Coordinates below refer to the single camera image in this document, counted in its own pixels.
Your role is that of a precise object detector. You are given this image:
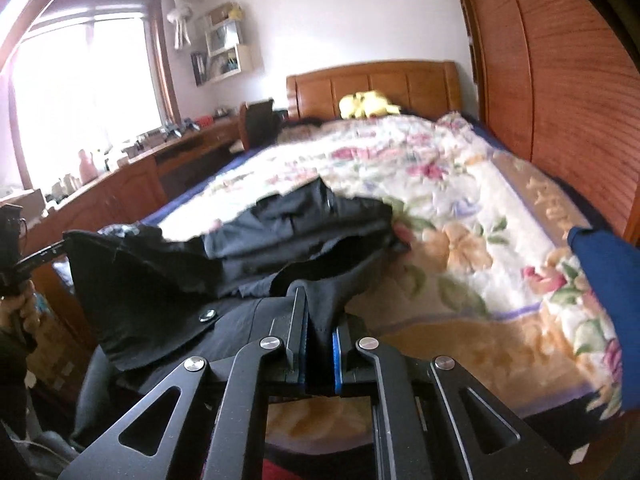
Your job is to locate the tied white curtain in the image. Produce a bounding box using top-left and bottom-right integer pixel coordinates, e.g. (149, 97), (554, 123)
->
(167, 0), (206, 51)

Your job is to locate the white wall shelf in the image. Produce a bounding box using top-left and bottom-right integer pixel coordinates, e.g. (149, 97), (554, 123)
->
(190, 2), (264, 86)

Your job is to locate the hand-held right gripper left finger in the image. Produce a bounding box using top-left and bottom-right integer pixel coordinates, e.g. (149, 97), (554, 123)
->
(60, 285), (308, 480)

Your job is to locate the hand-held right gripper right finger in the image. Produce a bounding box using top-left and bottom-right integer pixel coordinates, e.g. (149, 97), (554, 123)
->
(331, 322), (583, 480)

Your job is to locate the floral blanket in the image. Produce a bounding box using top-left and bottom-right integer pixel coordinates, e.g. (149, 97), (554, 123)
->
(145, 110), (640, 421)

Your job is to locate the wooden slatted wardrobe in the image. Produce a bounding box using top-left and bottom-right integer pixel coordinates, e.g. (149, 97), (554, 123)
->
(450, 0), (640, 247)

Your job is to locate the cardboard box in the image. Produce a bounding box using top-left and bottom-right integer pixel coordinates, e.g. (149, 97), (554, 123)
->
(0, 187), (47, 221)

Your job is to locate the wooden bed headboard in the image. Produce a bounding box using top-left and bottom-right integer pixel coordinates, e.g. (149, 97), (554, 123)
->
(286, 60), (462, 121)

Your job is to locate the black double-breasted coat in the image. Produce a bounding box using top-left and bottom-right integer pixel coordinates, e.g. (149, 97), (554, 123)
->
(62, 177), (413, 441)

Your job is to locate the pink bottle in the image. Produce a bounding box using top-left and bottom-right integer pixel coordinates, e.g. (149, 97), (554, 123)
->
(77, 149), (99, 184)

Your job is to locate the wooden chair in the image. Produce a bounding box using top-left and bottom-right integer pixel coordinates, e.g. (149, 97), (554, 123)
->
(239, 99), (288, 152)

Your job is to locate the wooden desk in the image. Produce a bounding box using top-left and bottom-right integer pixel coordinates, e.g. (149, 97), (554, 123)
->
(30, 115), (246, 261)

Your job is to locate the blue cloth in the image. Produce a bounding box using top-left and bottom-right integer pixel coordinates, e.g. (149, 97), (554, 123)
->
(567, 225), (633, 413)

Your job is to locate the yellow plush toy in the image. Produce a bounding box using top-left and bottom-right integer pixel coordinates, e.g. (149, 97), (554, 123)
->
(339, 91), (401, 121)

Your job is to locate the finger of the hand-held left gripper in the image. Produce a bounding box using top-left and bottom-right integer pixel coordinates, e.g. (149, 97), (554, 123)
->
(15, 239), (69, 270)

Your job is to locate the person's left hand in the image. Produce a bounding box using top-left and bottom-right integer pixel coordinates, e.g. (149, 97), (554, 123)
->
(0, 277), (42, 352)

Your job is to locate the person's left forearm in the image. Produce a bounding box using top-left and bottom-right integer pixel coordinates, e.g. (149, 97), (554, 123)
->
(0, 332), (37, 480)

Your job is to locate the window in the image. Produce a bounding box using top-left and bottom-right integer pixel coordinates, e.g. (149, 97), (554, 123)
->
(0, 0), (177, 191)

